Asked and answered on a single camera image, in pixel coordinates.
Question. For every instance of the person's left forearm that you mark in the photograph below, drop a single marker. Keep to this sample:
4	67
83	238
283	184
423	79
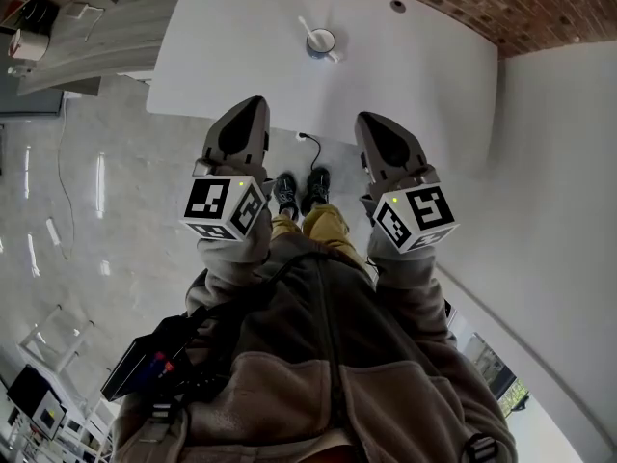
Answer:
238	258

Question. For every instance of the person's black shoe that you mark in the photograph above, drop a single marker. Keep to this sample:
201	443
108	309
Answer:
316	188
285	192

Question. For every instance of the black shoulder bag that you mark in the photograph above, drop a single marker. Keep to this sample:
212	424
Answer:
144	360

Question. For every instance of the person's mustard trousers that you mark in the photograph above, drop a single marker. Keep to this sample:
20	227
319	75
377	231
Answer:
328	229

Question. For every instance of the black table grommet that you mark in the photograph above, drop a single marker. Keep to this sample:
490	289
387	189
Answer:
397	5

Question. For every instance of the person's right black shoe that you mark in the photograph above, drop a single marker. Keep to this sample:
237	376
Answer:
316	188

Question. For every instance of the black box on counter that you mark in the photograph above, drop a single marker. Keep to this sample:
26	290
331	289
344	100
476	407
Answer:
39	13

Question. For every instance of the person's brown fleece jacket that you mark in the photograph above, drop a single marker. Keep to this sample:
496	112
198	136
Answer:
313	369

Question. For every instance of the black monitor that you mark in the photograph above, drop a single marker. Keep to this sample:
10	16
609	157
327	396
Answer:
37	400

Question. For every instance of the white toothbrush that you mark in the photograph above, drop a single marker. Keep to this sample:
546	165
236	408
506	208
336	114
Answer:
308	31

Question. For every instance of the grey wooden counter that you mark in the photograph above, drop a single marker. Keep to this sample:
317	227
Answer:
96	32

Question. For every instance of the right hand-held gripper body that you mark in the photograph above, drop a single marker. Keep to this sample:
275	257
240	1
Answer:
410	200

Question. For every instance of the person's right forearm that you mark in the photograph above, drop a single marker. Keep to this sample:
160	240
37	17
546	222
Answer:
410	287

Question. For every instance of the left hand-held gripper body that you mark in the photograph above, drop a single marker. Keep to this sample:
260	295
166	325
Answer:
226	196

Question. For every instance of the blue enamel cup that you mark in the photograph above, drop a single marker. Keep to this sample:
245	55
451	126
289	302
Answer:
322	45

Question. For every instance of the person's left black shoe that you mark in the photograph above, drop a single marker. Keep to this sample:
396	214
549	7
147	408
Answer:
285	192

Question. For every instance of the white floor socket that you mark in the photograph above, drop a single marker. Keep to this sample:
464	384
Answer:
300	136

